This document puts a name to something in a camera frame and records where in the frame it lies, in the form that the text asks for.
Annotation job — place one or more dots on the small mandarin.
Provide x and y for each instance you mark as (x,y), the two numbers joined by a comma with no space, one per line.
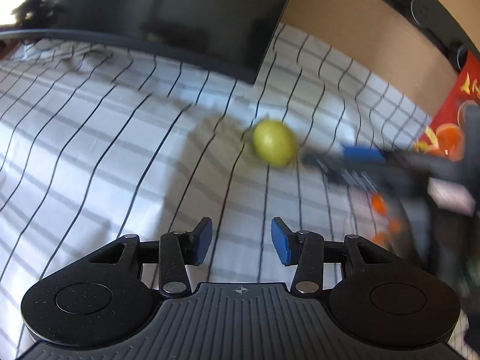
(378,204)

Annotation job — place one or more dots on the black grid white tablecloth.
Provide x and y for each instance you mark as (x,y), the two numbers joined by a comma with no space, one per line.
(99,142)

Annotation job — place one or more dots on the green lemon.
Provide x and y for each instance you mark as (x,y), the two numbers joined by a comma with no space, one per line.
(274,142)

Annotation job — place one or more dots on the black monitor screen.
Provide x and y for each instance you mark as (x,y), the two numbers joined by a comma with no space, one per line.
(226,36)

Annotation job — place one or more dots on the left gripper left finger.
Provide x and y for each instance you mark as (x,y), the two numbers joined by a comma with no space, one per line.
(181,249)

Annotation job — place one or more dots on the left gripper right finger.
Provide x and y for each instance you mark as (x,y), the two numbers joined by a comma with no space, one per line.
(305,251)

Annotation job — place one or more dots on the red snack bag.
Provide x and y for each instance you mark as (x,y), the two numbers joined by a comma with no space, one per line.
(445,136)

